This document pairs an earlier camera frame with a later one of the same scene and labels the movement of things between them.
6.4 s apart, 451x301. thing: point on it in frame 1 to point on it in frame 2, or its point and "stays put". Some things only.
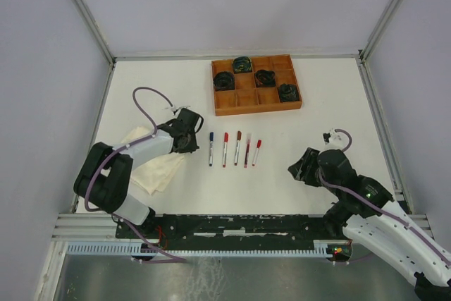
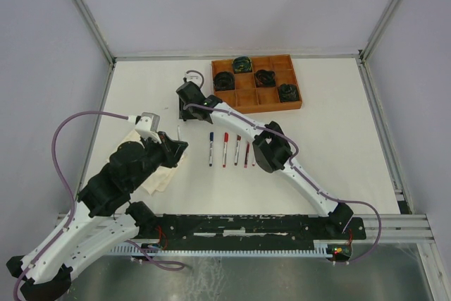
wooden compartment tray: [257, 90] stays put
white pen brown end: [237, 145] stays put
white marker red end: [225, 140] stays put
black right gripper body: [311, 175] to [184, 113]
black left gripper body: [191, 144] to [166, 154]
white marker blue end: [211, 153] stays put
